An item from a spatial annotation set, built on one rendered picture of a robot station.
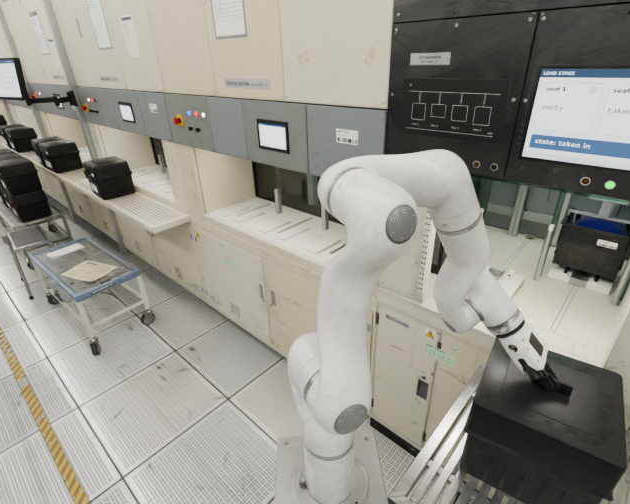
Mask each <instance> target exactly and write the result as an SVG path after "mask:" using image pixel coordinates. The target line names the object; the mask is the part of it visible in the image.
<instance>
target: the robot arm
mask: <svg viewBox="0 0 630 504"><path fill-rule="evenodd" d="M318 197H319V200H320V202H321V204H322V205H323V207H324V208H325V209H326V210H327V211H328V212H329V213H330V214H331V215H332V216H334V217H335V218H336V219H338V220H339V221H340V222H341V223H343V224H344V225H345V226H346V228H347V232H348V240H347V244H346V246H345V248H344V250H343V251H342V252H341V253H340V254H338V255H336V256H334V257H333V258H331V259H330V260H329V261H328V262H327V264H326V265H325V267H324V269H323V272H322V275H321V280H320V286H319V292H318V299H317V309H316V325H317V332H310V333H306V334H304V335H302V336H300V337H299V338H297V339H296V340H295V341H294V342H293V344H292V346H291V348H290V350H289V354H288V359H287V369H288V375H289V381H290V385H291V389H292V393H293V396H294V400H295V404H296V407H297V410H298V414H299V417H300V421H301V425H302V433H303V447H304V456H303V457H302V458H301V460H300V461H299V463H298V464H297V466H296V468H295V471H294V474H293V481H292V486H293V494H294V498H295V500H296V502H297V504H363V503H364V501H365V497H366V493H367V478H366V474H365V471H364V468H363V466H362V464H361V463H360V461H359V460H358V459H357V458H356V457H355V456H354V437H355V430H357V429H358V428H359V427H360V426H361V425H362V424H363V423H364V422H365V420H366V418H367V417H368V414H369V412H370V408H371V403H372V381H371V369H370V360H369V353H368V344H367V319H368V313H369V309H370V305H371V301H372V296H373V292H374V288H375V285H376V282H377V280H378V278H379V276H380V275H381V273H382V272H383V271H384V269H385V268H386V267H387V266H389V265H390V264H391V263H392V262H393V261H395V260H396V259H398V258H399V257H400V256H402V255H403V254H404V253H405V252H406V251H407V250H408V249H409V247H410V246H411V244H412V243H413V241H414V239H415V236H416V233H417V229H418V223H419V216H418V209H417V207H427V210H428V212H429V215H430V217H431V219H432V222H433V224H434V227H435V229H436V231H437V233H438V236H439V238H440V240H441V243H442V245H443V247H444V250H445V252H446V254H447V257H446V259H445V261H444V263H443V265H442V266H441V268H440V270H439V273H438V275H437V278H436V281H435V285H434V300H435V304H436V307H437V309H438V312H439V314H440V316H441V318H442V320H443V321H444V323H445V325H446V326H447V327H448V328H449V329H450V330H451V331H452V332H454V333H457V334H462V333H465V332H467V331H469V330H470V329H472V328H473V327H474V326H476V325H477V324H478V323H479V322H481V321H482V323H483V324H484V325H485V327H486V328H487V330H488V331H489V332H490V333H491V334H492V335H495V336H496V337H497V338H499V340H500V342H501V344H502V345H503V347H504V349H505V350H506V352H507V353H508V355H509V356H510V358H511V359H512V361H513V362H514V363H515V365H516V366H517V367H518V368H519V370H520V371H521V372H522V373H524V374H526V373H527V374H528V376H529V377H530V379H531V380H537V379H538V380H539V381H540V383H541V384H542V385H543V386H544V388H545V389H546V390H548V391H550V390H555V389H560V385H559V384H558V382H557V381H556V380H555V379H554V378H557V379H560V378H559V377H558V376H557V374H556V373H555V372H554V370H553V369H552V368H549V367H550V364H549V362H548V361H547V360H546V357H547V351H548V346H547V344H546V343H545V342H544V340H543V339H542V338H541V337H540V335H539V334H538V333H537V332H536V331H535V330H534V329H533V327H532V326H531V325H530V324H529V323H528V322H527V321H526V320H525V319H524V315H523V314H522V313H521V311H520V310H519V309H518V307H517V306H516V305H515V304H514V302H513V301H512V300H511V298H510V297H509V296H508V295H507V293H506V292H505V291H504V289H503V288H502V287H501V286H500V284H499V283H498V282H497V280H496V279H495V278H494V276H493V275H492V274H491V273H490V271H489V270H488V269H487V267H486V266H487V265H488V263H489V261H490V259H491V256H492V249H491V244H490V240H489V237H488V233H487V230H486V226H485V223H484V219H483V216H482V212H481V209H480V205H479V202H478V199H477V196H476V192H475V189H474V185H473V182H472V179H471V176H470V173H469V170H468V168H467V166H466V164H465V163H464V161H463V160H462V159H461V158H460V157H459V156H458V155H456V154H455V153H453V152H451V151H448V150H443V149H434V150H427V151H422V152H416V153H409V154H398V155H367V156H359V157H354V158H350V159H346V160H343V161H340V162H338V163H336V164H334V165H332V166H331V167H329V168H328V169H327V170H326V171H325V172H324V173H323V174H322V176H321V177H320V180H319V183H318ZM535 370H537V371H535ZM560 380H561V379H560Z"/></svg>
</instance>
